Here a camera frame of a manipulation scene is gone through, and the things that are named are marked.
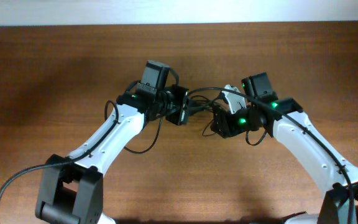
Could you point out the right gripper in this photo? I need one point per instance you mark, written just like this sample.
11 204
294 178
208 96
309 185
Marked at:
228 127

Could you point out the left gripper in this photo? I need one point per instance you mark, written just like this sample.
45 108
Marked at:
181 117

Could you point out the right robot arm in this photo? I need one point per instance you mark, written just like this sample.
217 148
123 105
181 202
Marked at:
285 120

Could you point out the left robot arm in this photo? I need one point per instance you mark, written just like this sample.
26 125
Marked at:
71 189

